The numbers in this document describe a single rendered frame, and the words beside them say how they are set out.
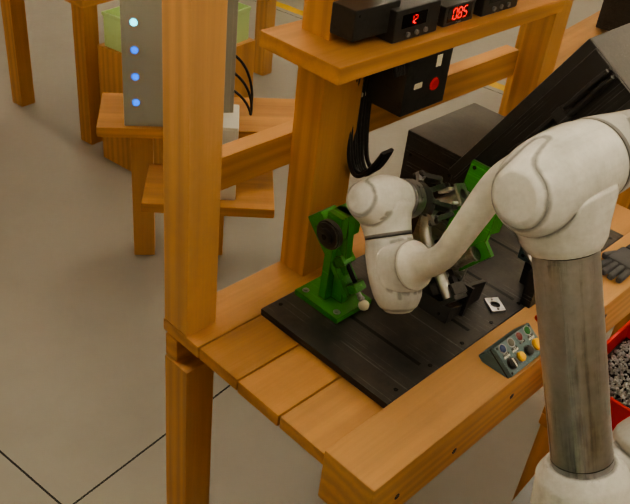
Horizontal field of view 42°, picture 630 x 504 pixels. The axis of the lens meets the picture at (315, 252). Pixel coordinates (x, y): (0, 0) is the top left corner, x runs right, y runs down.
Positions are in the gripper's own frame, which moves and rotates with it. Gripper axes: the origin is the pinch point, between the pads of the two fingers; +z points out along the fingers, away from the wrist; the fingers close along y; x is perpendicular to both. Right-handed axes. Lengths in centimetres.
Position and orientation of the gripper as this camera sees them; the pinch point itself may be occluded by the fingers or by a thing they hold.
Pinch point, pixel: (452, 197)
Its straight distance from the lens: 203.1
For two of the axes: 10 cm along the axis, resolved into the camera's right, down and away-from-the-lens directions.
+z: 5.9, -0.7, 8.1
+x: -7.6, 3.0, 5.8
